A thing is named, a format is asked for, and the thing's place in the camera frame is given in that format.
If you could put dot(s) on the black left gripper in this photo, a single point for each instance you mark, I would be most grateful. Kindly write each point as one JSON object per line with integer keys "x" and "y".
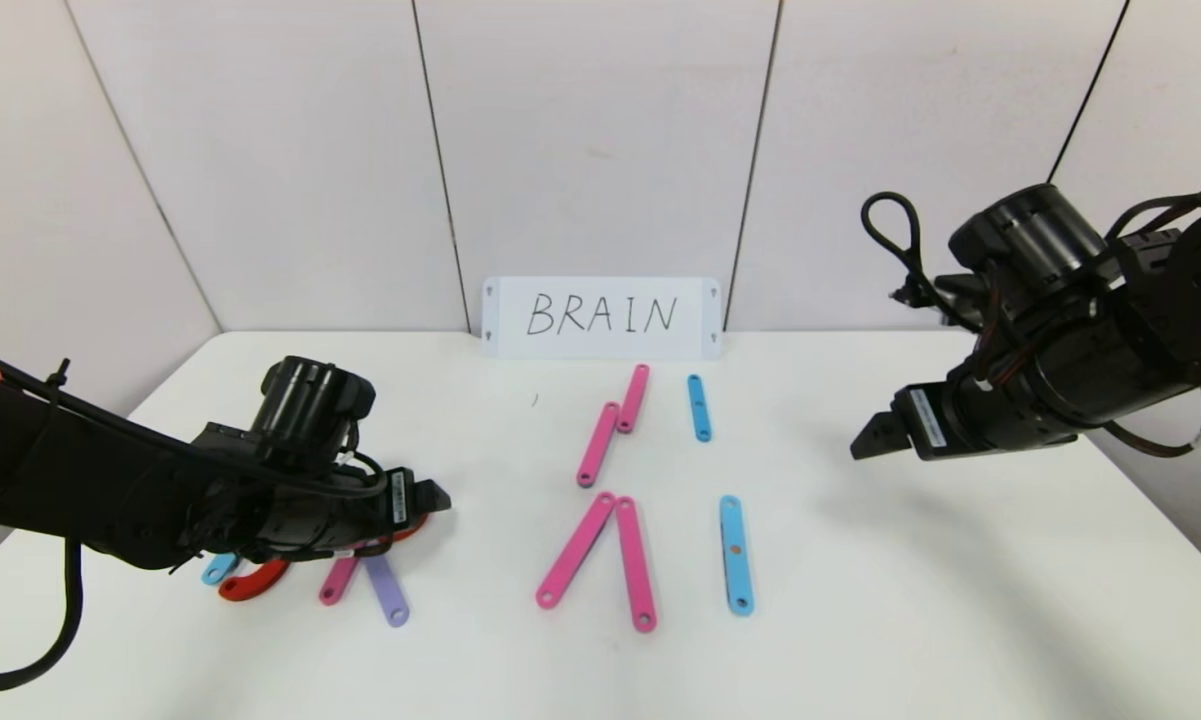
{"x": 399, "y": 497}

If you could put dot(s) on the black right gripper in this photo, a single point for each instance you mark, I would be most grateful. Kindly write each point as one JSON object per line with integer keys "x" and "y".
{"x": 924, "y": 419}

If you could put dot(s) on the small red curved piece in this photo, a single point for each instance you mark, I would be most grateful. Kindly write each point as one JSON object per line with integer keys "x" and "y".
{"x": 412, "y": 530}

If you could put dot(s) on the short purple bar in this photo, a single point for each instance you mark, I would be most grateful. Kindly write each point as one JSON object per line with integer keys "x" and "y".
{"x": 390, "y": 595}

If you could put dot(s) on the long pink bar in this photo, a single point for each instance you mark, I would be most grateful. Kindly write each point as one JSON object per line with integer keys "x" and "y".
{"x": 636, "y": 565}
{"x": 337, "y": 583}
{"x": 597, "y": 447}
{"x": 576, "y": 550}

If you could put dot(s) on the short blue bar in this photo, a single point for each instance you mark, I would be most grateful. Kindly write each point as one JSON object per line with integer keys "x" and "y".
{"x": 699, "y": 408}

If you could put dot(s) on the black and orange left arm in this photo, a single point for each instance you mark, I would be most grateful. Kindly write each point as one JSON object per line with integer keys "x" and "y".
{"x": 80, "y": 480}

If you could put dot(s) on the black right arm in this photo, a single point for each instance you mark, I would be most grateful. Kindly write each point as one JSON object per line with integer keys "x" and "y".
{"x": 1110, "y": 310}

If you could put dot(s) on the white BRAIN sign card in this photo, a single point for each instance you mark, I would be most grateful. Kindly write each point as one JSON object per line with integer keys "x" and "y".
{"x": 600, "y": 345}

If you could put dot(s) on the large red curved piece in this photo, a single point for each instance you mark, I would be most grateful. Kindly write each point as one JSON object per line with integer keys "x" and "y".
{"x": 255, "y": 585}

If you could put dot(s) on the blue bar with orange dot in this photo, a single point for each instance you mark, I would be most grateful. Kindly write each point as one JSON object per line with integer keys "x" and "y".
{"x": 737, "y": 575}

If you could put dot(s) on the long blue bar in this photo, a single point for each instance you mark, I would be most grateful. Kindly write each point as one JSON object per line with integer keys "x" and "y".
{"x": 216, "y": 572}

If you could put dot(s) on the medium pink bar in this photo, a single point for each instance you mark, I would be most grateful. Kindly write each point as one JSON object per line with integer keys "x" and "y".
{"x": 635, "y": 395}

